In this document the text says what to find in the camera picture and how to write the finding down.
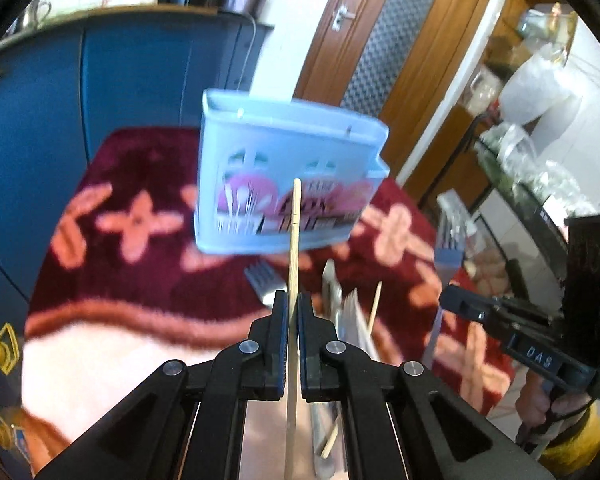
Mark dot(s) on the blue kitchen cabinet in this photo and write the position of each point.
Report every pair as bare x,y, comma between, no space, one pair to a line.
69,84

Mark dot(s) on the white plastic bag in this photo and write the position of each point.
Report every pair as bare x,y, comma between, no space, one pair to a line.
539,84

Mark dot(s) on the egg tray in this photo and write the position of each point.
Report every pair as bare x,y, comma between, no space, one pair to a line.
487,271

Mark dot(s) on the silver fork on cloth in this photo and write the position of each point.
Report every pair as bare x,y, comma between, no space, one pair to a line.
265,282

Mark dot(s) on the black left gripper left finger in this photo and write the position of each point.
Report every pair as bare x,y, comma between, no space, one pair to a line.
184,422

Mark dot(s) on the wooden door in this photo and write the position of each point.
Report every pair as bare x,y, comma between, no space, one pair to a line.
389,59

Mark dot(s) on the silver fork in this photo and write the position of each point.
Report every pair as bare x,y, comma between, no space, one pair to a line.
265,282
451,238

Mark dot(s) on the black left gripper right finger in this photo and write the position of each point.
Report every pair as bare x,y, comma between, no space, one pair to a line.
401,422

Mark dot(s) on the clear handled utensil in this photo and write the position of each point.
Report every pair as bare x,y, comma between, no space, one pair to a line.
351,327

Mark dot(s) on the steel kettle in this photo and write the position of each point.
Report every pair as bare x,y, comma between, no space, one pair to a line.
33,15

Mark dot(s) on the red floral plush cloth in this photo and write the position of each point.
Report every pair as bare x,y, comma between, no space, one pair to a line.
124,288

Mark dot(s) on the right hand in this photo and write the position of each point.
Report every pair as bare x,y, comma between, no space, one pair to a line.
534,405

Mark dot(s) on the wooden chopstick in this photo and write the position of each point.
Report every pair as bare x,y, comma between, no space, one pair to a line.
292,353

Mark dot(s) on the wooden wall shelf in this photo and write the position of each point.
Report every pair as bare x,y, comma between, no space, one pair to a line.
451,160

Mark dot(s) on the light blue utensil box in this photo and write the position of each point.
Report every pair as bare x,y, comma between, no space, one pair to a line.
252,150

